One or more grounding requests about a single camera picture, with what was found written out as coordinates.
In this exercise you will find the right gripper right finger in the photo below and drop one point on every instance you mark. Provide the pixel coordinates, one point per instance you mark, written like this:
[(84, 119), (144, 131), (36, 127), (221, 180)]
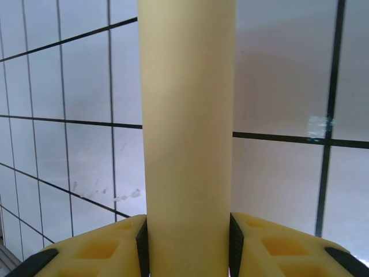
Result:
[(259, 259)]

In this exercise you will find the yellow cloth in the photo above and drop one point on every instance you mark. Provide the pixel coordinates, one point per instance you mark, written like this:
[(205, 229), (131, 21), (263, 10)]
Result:
[(187, 115)]

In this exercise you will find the clear tape patch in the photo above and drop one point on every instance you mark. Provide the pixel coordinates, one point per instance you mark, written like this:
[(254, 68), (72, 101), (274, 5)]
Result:
[(318, 128)]

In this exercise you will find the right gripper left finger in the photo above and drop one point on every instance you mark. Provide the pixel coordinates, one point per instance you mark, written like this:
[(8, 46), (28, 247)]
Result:
[(121, 259)]

